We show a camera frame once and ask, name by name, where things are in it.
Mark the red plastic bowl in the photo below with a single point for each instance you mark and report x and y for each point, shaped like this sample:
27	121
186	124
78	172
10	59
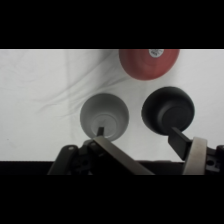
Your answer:
146	65

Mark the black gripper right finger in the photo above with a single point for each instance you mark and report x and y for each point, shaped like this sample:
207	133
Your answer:
195	156

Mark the grey plastic bowl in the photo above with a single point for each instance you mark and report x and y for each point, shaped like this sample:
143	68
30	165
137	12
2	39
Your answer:
100	111

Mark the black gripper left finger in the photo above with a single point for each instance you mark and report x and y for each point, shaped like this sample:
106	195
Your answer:
116	153

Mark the black plastic bowl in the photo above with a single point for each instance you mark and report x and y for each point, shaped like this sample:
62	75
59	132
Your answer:
166	108

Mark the white wrinkled tablecloth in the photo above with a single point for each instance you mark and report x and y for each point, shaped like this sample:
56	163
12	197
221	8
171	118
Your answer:
36	110

